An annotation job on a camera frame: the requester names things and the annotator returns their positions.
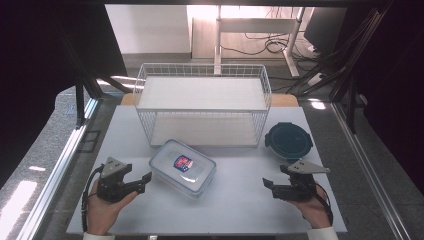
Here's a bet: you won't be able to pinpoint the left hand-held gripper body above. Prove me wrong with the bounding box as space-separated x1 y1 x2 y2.
96 156 136 203

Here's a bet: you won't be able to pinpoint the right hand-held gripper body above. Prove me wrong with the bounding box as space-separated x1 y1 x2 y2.
279 159 331 202

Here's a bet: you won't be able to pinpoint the clear rectangular food container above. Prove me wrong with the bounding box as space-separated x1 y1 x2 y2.
148 138 218 199

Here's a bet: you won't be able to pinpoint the dark teal round lid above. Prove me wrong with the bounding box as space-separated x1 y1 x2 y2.
264 122 314 164

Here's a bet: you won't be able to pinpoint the white wire shelf rack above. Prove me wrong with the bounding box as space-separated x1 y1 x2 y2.
132 62 273 148

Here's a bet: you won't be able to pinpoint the person's right hand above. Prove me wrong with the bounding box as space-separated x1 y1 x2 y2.
288 184 331 230

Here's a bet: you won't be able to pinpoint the person's left hand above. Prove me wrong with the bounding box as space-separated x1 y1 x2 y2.
86 179 139 236

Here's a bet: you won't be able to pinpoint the wooden board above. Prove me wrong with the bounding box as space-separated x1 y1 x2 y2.
119 93 300 108

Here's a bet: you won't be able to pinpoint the black metal stand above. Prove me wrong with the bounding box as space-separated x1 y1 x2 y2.
58 29 133 130
286 6 394 134

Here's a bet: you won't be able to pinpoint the white power strip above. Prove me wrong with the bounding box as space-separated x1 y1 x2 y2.
305 72 326 88

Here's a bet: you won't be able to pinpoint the dark curtain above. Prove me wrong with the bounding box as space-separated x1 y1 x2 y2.
333 0 424 194
0 0 128 189

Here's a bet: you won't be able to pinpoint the white cabinet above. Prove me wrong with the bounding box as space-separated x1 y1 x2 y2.
104 4 193 56

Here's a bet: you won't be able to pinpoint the black monitor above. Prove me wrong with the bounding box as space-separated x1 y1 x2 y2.
303 7 348 56

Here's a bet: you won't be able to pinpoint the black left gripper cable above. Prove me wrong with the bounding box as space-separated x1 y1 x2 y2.
81 164 105 233

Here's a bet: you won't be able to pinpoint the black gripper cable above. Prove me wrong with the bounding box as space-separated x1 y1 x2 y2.
313 183 334 226
81 164 105 233

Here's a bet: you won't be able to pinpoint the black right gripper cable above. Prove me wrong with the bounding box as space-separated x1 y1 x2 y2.
313 183 334 226

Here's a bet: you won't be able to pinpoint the aluminium rail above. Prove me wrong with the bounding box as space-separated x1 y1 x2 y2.
331 101 412 240
16 98 101 240

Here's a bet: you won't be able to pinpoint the black floor cables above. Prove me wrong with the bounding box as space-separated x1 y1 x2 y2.
220 6 313 63

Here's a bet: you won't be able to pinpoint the white desk frame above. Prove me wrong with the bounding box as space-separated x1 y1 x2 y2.
213 4 306 78

